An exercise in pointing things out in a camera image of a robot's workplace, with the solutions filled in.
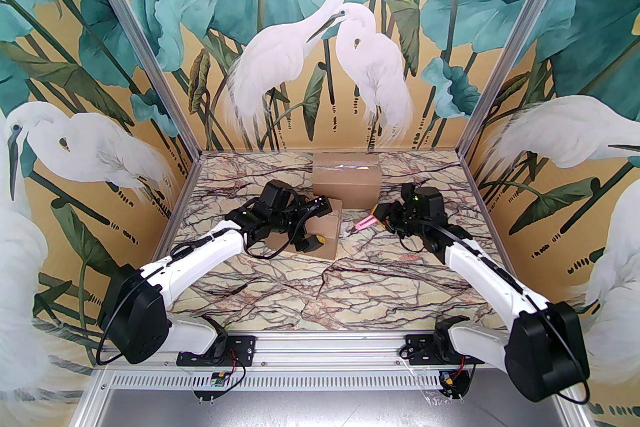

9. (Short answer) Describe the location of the brown cardboard box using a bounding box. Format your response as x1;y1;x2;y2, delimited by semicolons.
312;154;381;208
265;200;344;260

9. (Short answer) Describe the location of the perforated metal strip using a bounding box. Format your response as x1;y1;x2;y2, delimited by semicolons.
97;371;573;390

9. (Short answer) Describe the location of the grey metal sheet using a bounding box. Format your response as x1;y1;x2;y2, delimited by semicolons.
75;387;586;427

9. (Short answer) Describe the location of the aluminium frame post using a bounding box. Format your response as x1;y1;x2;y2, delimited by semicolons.
65;0;202;155
459;0;592;155

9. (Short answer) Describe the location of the left aluminium frame post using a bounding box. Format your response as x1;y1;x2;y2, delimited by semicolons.
65;0;202;155

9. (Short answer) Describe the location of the aluminium frame rail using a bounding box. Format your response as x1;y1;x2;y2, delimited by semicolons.
102;334;560;369

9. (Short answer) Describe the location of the left power connector with wires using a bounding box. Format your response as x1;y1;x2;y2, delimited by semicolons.
193;349;247;400

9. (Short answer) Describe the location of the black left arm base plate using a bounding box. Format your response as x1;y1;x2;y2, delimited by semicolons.
177;335;257;366

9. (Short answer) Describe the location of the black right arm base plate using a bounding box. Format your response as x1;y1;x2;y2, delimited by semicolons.
403;334;487;365

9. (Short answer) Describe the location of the power connector with wires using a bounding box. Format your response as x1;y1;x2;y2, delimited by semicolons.
193;349;247;400
436;355;474;399

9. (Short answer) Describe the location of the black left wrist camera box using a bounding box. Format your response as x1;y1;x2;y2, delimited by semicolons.
300;196;333;219

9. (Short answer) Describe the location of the right aluminium frame post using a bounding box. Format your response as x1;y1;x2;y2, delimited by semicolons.
459;0;592;155

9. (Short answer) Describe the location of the right power connector with wires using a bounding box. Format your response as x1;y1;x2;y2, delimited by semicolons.
436;355;474;399

